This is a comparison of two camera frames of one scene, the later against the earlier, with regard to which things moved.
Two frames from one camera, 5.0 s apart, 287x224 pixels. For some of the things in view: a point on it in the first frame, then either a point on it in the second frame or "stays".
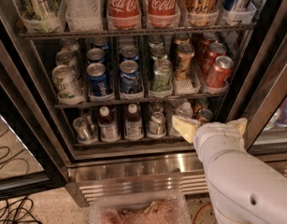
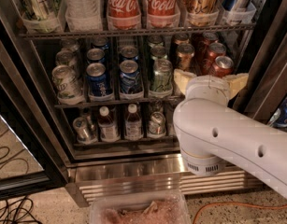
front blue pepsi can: (130, 77) stays
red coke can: (220, 72) stays
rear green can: (155, 40) stays
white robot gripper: (217, 136) to (208, 84)
